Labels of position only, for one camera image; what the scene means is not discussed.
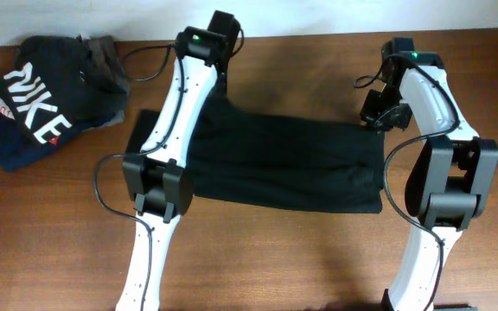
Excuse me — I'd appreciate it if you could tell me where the black t-shirt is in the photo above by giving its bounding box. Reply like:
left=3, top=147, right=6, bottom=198
left=128, top=98, right=384, bottom=214

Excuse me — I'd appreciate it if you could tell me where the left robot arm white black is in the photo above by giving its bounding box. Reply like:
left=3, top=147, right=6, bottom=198
left=116, top=10, right=242, bottom=310

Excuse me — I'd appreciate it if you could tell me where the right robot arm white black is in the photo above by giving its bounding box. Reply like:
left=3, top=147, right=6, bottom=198
left=354, top=37, right=498, bottom=311

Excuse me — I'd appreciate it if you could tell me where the grey folded garment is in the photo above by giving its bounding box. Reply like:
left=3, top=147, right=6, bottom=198
left=76, top=36, right=131, bottom=119

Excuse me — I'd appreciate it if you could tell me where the black Nike shirt folded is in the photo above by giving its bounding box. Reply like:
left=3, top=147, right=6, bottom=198
left=0, top=35, right=110, bottom=145

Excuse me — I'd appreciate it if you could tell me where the navy folded garment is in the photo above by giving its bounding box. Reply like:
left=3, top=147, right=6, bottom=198
left=0, top=111, right=125, bottom=172

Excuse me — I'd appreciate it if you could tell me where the red white folded garment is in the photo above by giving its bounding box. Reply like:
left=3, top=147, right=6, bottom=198
left=0, top=92, right=72, bottom=145

